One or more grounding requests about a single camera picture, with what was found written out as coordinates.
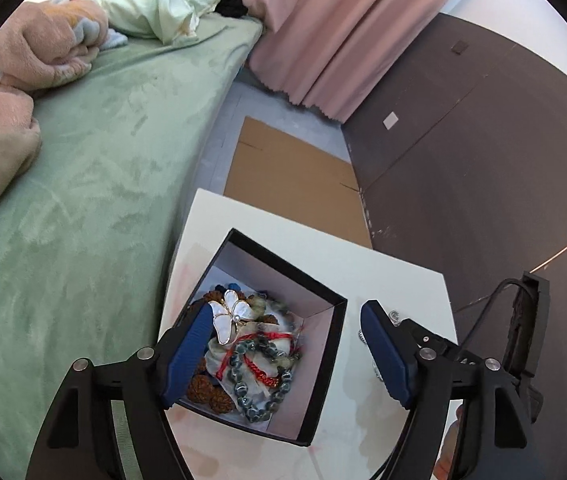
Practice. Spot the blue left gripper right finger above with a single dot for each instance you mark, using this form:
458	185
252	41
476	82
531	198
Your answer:
392	350

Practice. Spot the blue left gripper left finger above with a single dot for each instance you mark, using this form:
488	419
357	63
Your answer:
187	343

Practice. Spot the white butterfly brooch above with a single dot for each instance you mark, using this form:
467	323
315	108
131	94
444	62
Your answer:
228	314

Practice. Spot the black jewelry box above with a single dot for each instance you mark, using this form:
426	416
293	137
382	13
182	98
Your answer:
274	378

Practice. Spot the person's right hand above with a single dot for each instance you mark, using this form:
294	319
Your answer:
442	467

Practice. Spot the green bed sheet mattress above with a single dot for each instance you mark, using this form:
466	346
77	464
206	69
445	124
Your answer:
86	234

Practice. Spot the flattened brown cardboard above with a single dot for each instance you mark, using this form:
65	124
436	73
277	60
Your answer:
281	174

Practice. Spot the pink curtain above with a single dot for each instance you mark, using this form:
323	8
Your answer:
330	54

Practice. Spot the peach fleece blanket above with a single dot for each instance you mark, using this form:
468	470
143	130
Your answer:
43	45

